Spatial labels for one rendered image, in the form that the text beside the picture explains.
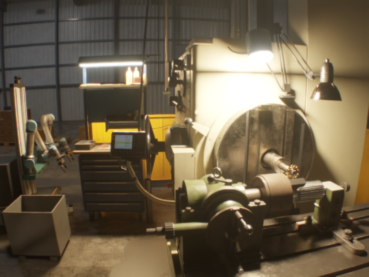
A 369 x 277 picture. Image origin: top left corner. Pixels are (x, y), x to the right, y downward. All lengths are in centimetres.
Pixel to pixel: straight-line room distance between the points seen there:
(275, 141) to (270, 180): 30
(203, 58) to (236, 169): 57
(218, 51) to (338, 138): 92
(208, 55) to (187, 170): 58
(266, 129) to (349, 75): 71
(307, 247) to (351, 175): 82
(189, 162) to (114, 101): 233
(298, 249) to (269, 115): 63
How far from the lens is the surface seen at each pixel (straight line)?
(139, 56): 317
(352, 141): 181
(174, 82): 150
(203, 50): 128
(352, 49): 176
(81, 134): 811
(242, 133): 123
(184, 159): 120
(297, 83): 148
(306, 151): 144
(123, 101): 339
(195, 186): 96
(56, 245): 273
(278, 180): 107
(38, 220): 265
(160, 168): 423
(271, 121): 128
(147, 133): 133
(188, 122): 120
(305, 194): 118
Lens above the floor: 165
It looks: 11 degrees down
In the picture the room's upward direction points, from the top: straight up
